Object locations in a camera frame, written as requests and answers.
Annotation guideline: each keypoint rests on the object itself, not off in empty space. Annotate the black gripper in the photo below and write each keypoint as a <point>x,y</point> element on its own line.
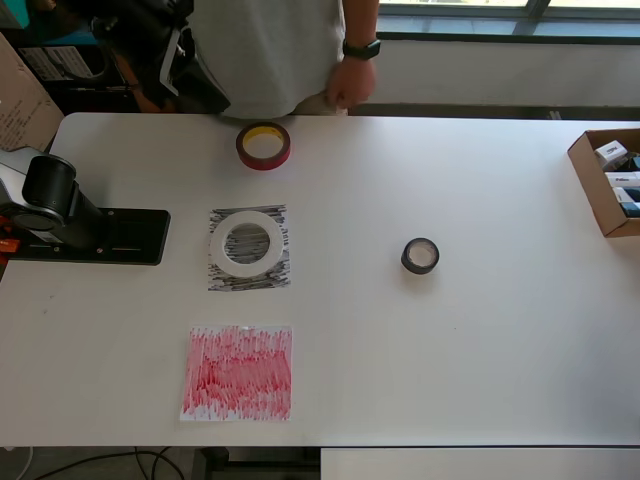
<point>200,90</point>

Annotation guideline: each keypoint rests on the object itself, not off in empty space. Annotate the red tape roll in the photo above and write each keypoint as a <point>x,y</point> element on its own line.
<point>263,163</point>

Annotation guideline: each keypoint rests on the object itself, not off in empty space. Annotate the wide white tape roll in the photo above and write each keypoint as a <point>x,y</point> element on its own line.
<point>220,250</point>

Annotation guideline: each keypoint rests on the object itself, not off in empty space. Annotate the small black tape roll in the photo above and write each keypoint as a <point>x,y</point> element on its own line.
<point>420,270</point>

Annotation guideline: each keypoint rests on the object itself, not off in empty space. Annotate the person's right forearm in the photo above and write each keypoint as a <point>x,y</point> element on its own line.
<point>125,75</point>

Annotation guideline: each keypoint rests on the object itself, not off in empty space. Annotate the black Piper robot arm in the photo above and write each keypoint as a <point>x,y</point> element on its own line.
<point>50,190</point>

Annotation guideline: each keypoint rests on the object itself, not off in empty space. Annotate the person's left forearm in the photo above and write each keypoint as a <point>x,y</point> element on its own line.
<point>360,20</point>

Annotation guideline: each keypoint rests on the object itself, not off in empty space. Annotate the person's left hand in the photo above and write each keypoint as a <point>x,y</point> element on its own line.
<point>352,82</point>

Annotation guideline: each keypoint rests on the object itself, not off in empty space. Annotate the grey t-shirt torso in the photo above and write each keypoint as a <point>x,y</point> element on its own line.
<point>275,50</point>

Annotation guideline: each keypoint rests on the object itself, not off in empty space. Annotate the black box with white label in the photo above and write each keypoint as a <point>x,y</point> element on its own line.
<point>55,62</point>

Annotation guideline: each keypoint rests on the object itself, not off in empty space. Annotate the teal cardboard box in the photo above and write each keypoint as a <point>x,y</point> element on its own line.
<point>50,35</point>

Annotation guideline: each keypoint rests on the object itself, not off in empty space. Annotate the black smartwatch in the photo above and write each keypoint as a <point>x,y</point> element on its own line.
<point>361,49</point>

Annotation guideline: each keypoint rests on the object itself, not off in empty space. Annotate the cardboard box with Chinese print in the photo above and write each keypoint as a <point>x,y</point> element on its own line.
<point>25,100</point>

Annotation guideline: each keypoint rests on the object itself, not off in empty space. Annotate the black scribbled paper sheet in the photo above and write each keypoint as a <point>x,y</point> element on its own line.
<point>220,283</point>

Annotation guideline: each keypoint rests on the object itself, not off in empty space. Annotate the orange clamp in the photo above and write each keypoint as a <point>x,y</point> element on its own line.
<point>7,246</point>

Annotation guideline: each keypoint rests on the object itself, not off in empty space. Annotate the red scribbled paper sheet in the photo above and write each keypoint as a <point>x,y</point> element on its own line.
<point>240,375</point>

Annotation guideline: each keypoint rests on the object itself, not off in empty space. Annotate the open brown cardboard tray box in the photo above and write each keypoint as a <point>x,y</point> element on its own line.
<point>590,200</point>

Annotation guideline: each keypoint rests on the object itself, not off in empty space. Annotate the small white printed box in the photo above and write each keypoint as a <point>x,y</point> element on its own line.
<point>610,151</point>

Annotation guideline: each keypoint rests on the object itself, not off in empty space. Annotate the white box with dark lettering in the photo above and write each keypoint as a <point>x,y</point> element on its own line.
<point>622,179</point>

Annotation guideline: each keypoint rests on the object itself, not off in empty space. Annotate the small dark teal box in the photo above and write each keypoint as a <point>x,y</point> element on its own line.
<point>630,205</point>

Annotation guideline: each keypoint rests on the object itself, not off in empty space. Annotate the white cabinet panel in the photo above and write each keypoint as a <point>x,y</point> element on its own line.
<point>475,465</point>

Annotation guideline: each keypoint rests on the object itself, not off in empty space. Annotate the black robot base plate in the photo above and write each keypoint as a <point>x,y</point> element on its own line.
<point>140,235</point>

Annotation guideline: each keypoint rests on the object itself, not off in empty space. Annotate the dark table leg frame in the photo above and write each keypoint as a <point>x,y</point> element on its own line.
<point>210,465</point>

